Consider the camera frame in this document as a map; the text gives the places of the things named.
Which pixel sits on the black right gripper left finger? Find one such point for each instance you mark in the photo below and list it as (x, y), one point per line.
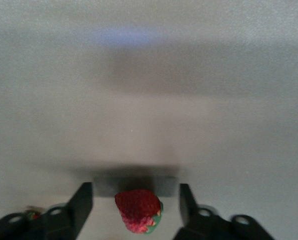
(64, 225)

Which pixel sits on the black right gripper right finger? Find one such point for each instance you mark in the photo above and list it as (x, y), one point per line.
(201, 230)

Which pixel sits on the red strawberry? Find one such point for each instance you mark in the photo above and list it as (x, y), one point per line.
(138, 207)
(35, 215)

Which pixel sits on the brown table cover sheet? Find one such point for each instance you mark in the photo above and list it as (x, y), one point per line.
(148, 100)

